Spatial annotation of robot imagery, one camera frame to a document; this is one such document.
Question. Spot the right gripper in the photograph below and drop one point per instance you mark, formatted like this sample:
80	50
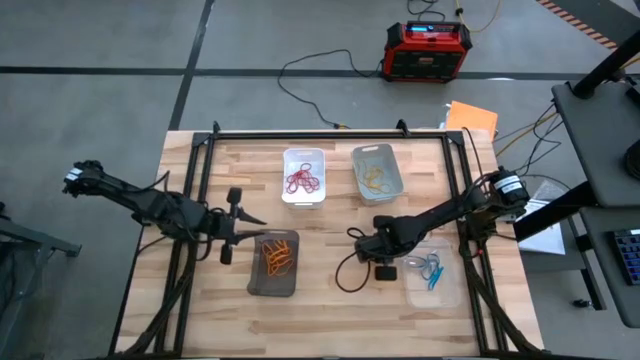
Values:
382	245

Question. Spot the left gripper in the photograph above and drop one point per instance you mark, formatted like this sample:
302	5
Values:
220	224

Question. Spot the blue rubber band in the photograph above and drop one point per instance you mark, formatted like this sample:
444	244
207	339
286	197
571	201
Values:
407	261
435	280
430	260

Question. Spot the pile of coloured rubber bands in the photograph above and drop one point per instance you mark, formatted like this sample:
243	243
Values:
375	181

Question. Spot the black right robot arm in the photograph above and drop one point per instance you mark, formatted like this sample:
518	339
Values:
445	212

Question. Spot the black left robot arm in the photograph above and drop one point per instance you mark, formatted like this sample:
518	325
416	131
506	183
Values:
140	202

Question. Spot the smoky transparent plastic basket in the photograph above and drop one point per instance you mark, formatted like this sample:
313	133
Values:
272	287

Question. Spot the clear transparent plastic basket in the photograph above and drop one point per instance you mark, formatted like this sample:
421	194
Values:
435	297

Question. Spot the white plastic basket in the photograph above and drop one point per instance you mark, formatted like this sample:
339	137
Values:
292	160

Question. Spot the light grey plastic basket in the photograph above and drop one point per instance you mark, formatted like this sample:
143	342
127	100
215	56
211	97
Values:
387	155

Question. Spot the orange paper folder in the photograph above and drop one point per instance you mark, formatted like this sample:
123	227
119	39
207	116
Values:
472	120

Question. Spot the large white paper sheet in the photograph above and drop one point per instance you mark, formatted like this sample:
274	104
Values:
545	242

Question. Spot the black desk crossbar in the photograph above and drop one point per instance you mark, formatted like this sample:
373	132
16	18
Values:
555	214

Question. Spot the red portable power station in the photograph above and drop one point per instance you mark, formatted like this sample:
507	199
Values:
425	60

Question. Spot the grey metal cart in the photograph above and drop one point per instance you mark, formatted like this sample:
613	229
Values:
45	241

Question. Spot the small black floor object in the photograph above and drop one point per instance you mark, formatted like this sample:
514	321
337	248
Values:
581	303

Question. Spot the grey desk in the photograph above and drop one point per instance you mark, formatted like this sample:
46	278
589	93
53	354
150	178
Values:
595	260
600	140

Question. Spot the black computer keyboard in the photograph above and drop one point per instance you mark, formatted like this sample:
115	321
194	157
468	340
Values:
627	255

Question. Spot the black round desk object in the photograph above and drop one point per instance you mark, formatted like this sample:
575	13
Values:
634	160

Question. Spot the black desk pole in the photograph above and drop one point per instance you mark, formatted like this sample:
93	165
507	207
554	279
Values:
605	65

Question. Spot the hazard striped floor strip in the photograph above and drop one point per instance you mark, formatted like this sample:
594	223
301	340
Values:
600	20

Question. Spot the black frame clamp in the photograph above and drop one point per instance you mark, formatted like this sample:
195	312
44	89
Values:
216	127
402	127

